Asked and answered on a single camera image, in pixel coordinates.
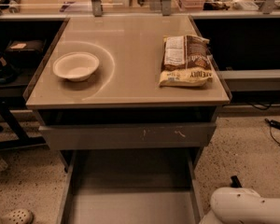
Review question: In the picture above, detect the grey drawer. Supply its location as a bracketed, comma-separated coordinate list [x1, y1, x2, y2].
[39, 122, 217, 150]
[56, 148, 203, 224]

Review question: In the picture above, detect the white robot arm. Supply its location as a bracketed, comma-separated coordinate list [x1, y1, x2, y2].
[199, 188, 280, 224]

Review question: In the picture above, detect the grey drawer cabinet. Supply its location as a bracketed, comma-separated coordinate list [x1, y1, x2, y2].
[25, 16, 230, 164]

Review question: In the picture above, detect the grey top drawer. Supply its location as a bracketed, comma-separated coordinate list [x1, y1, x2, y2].
[39, 122, 217, 150]

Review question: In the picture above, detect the brown yellow snack bag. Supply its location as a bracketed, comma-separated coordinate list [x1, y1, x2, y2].
[159, 35, 213, 87]

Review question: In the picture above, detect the white paper bowl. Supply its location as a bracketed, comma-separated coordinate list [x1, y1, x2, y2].
[53, 52, 100, 82]

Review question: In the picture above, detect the black metal stand base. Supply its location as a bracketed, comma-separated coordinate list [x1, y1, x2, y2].
[231, 175, 242, 188]

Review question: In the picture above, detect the black box on shelf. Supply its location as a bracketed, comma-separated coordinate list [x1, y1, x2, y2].
[5, 39, 46, 68]

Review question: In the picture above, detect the white perforated clog shoe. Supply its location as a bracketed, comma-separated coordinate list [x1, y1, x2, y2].
[0, 209, 34, 224]

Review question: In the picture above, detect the black power adapter with cable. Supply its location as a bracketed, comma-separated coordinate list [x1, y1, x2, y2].
[265, 119, 280, 146]

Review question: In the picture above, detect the black side table frame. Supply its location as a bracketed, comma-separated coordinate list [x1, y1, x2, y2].
[0, 81, 46, 150]

